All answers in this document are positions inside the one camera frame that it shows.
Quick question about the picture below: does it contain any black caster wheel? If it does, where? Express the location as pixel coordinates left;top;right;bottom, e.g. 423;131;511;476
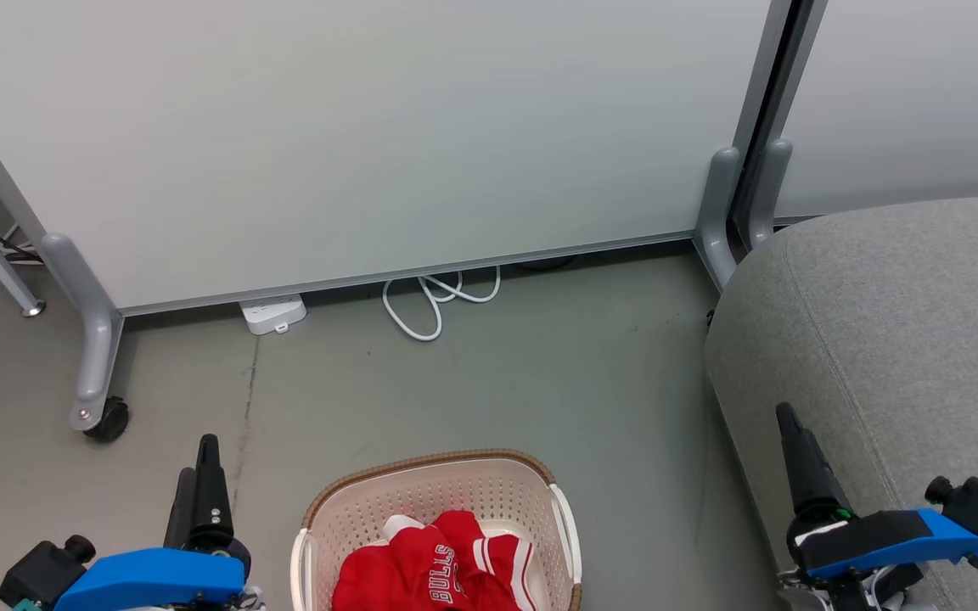
83;396;130;443

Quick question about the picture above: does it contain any white power strip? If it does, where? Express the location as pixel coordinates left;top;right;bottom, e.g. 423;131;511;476
239;293;308;336

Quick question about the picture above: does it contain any looped white power cable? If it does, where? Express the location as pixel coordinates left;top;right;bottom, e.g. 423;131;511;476
382;266;503;343

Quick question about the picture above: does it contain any cream perforated laundry basket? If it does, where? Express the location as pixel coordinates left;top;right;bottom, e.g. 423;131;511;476
289;448;583;611

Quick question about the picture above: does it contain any grey fabric sofa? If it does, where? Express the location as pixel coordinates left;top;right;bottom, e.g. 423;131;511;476
704;192;978;611

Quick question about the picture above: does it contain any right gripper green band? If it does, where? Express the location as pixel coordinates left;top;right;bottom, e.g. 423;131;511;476
775;402;931;552

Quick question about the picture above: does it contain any red Bulls print garment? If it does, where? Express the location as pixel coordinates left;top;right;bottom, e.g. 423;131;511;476
332;514;490;611

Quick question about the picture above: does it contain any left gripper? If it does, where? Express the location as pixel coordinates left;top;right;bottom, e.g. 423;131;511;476
164;434;266;611

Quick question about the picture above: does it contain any large white partition panel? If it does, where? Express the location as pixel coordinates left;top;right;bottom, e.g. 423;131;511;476
0;0;795;442

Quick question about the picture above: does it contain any narrow white partition panel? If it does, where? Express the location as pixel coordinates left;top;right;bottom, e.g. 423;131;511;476
748;0;978;251

